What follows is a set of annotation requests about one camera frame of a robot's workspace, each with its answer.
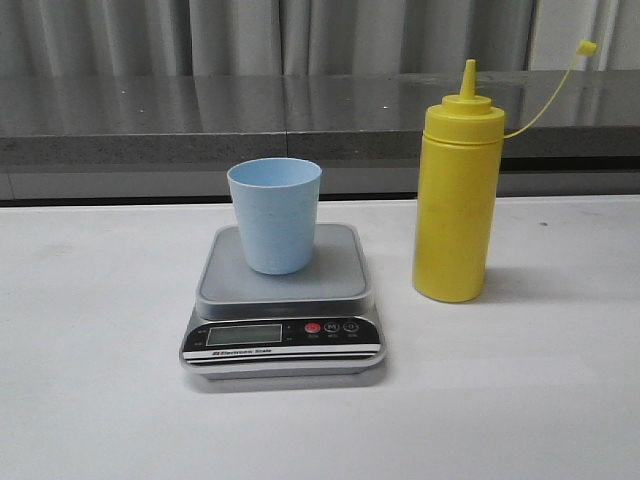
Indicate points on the light blue plastic cup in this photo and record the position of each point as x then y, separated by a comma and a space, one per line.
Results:
275, 202

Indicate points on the yellow squeeze bottle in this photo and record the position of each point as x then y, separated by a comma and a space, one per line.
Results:
461, 152

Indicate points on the silver digital kitchen scale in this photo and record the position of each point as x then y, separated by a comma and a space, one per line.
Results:
320, 320

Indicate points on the grey stone counter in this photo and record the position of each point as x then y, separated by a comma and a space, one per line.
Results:
94, 139

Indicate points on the grey pleated curtain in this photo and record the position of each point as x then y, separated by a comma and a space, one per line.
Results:
299, 38

